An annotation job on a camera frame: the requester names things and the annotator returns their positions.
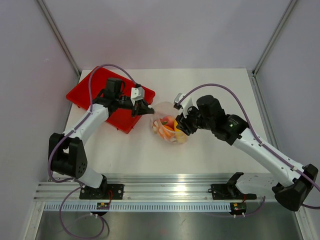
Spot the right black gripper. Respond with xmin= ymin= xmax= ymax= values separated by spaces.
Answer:
xmin=176 ymin=104 xmax=215 ymax=136

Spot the yellow orange mango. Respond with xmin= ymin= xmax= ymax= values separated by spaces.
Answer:
xmin=173 ymin=120 xmax=188 ymax=144

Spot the pink peach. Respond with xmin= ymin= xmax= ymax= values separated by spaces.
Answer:
xmin=160 ymin=115 xmax=175 ymax=129

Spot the orange persimmon fruit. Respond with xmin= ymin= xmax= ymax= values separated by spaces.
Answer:
xmin=158 ymin=125 xmax=175 ymax=141

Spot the clear dotted zip bag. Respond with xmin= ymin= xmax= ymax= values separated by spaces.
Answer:
xmin=150 ymin=101 xmax=188 ymax=145

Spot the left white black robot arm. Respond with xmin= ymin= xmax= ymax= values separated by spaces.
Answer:
xmin=47 ymin=78 xmax=155 ymax=200

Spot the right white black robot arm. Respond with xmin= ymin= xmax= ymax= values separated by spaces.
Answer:
xmin=173 ymin=93 xmax=319 ymax=212

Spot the red plastic tray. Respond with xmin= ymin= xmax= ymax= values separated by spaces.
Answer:
xmin=66 ymin=67 xmax=156 ymax=134

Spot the right small circuit board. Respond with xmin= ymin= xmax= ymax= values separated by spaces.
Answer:
xmin=230 ymin=202 xmax=247 ymax=216

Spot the small circuit board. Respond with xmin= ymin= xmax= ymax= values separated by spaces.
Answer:
xmin=230 ymin=202 xmax=247 ymax=216
xmin=96 ymin=202 xmax=110 ymax=210

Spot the left small circuit board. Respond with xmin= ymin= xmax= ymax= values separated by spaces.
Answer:
xmin=96 ymin=202 xmax=110 ymax=210

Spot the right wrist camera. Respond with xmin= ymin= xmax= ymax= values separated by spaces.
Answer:
xmin=173 ymin=93 xmax=194 ymax=118

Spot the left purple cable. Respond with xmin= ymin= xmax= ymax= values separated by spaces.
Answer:
xmin=47 ymin=63 xmax=141 ymax=238

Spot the aluminium mounting rail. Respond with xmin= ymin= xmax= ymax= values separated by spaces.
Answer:
xmin=33 ymin=159 xmax=306 ymax=203

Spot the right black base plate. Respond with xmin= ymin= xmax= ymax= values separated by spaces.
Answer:
xmin=207 ymin=183 xmax=257 ymax=201

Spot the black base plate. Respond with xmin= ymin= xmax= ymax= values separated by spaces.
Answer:
xmin=79 ymin=184 xmax=125 ymax=200
xmin=207 ymin=183 xmax=257 ymax=201

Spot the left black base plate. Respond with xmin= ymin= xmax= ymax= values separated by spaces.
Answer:
xmin=79 ymin=184 xmax=125 ymax=200

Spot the white slotted cable duct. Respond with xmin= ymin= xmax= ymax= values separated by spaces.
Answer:
xmin=43 ymin=201 xmax=231 ymax=213

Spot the left aluminium frame post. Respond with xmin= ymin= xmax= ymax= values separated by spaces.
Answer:
xmin=35 ymin=0 xmax=81 ymax=78

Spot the aluminium frame post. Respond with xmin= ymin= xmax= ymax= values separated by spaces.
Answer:
xmin=252 ymin=0 xmax=300 ymax=78
xmin=35 ymin=0 xmax=81 ymax=78

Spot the right aluminium frame post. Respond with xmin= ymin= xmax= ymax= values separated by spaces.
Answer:
xmin=252 ymin=0 xmax=300 ymax=78

